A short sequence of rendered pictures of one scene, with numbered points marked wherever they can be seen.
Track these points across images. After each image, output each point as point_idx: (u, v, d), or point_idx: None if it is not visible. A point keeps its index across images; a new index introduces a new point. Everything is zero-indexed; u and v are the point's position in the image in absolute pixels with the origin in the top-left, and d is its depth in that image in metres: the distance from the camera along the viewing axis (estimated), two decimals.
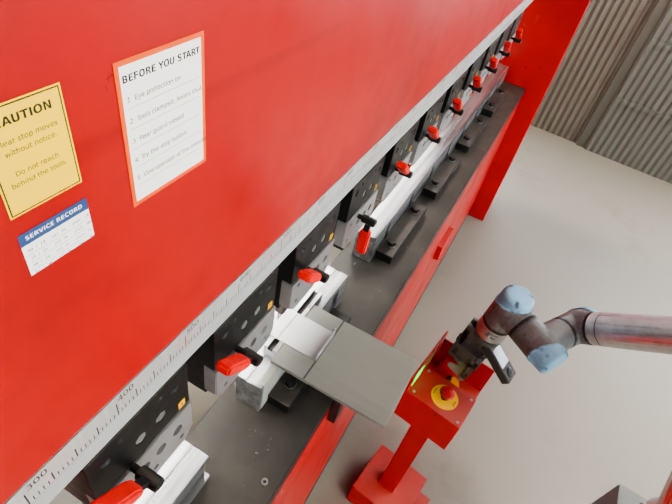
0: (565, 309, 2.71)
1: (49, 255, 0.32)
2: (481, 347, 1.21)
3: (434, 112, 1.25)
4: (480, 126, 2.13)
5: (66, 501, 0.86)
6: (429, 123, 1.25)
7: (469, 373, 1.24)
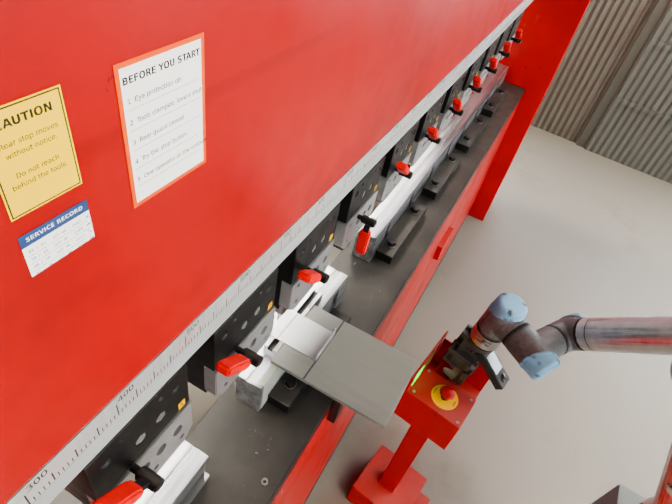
0: (565, 309, 2.71)
1: (49, 256, 0.32)
2: (475, 353, 1.23)
3: (434, 113, 1.25)
4: (480, 126, 2.13)
5: (66, 501, 0.86)
6: (428, 123, 1.25)
7: (463, 379, 1.27)
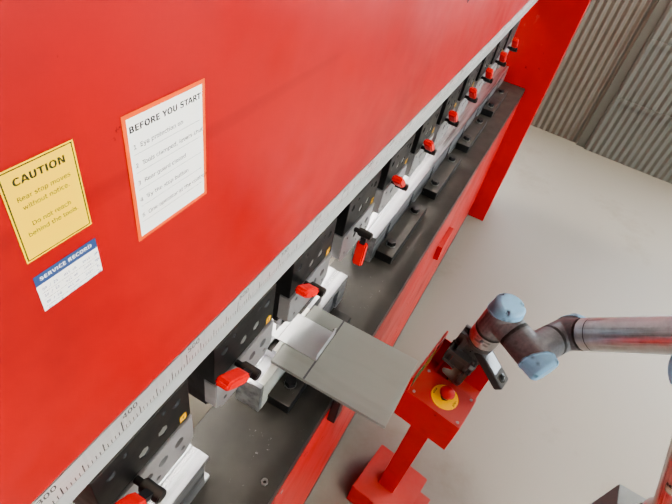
0: (565, 309, 2.71)
1: (61, 291, 0.34)
2: (474, 354, 1.24)
3: (430, 125, 1.28)
4: (480, 126, 2.13)
5: None
6: (424, 136, 1.27)
7: (462, 379, 1.27)
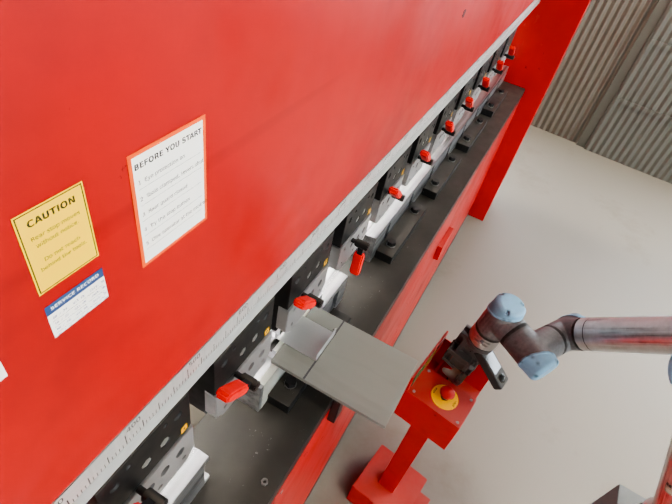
0: (565, 309, 2.71)
1: (70, 319, 0.37)
2: (474, 353, 1.24)
3: (427, 135, 1.30)
4: (480, 126, 2.13)
5: None
6: (421, 146, 1.29)
7: (462, 379, 1.27)
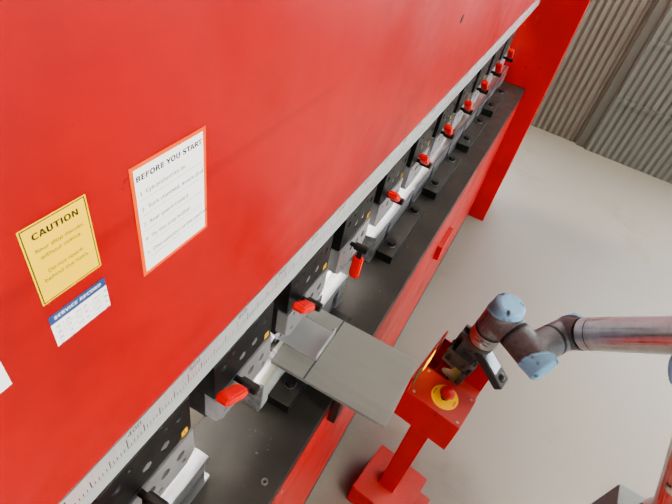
0: (565, 309, 2.71)
1: (72, 327, 0.37)
2: (474, 353, 1.24)
3: (425, 139, 1.31)
4: (480, 126, 2.13)
5: None
6: (420, 149, 1.30)
7: (462, 379, 1.27)
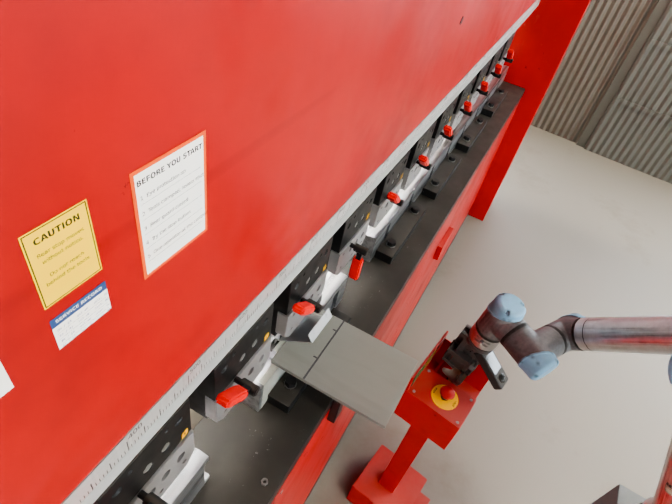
0: (565, 309, 2.71)
1: (74, 330, 0.38)
2: (474, 353, 1.24)
3: (425, 140, 1.31)
4: (480, 126, 2.13)
5: None
6: (420, 151, 1.30)
7: (462, 379, 1.27)
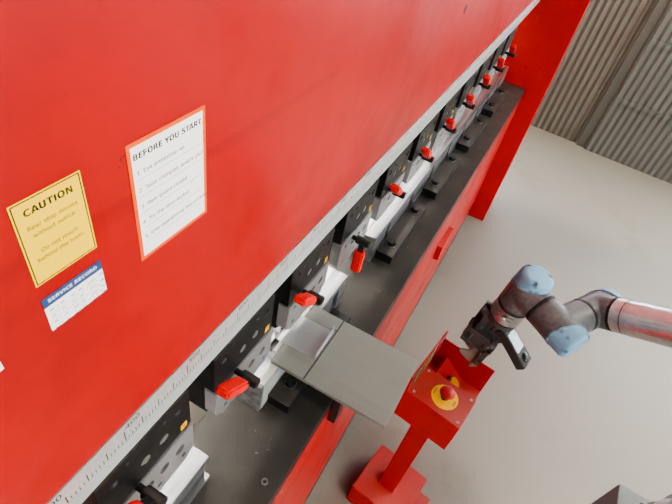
0: None
1: (67, 311, 0.36)
2: (495, 331, 1.16)
3: (427, 133, 1.29)
4: (480, 126, 2.13)
5: None
6: (422, 143, 1.29)
7: (482, 358, 1.19)
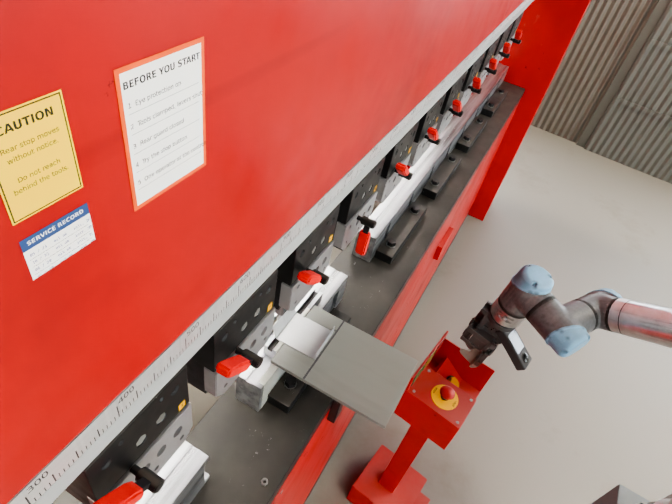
0: None
1: (50, 259, 0.32)
2: (495, 332, 1.16)
3: (434, 114, 1.25)
4: (480, 126, 2.13)
5: (66, 501, 0.86)
6: (428, 125, 1.25)
7: (483, 359, 1.19)
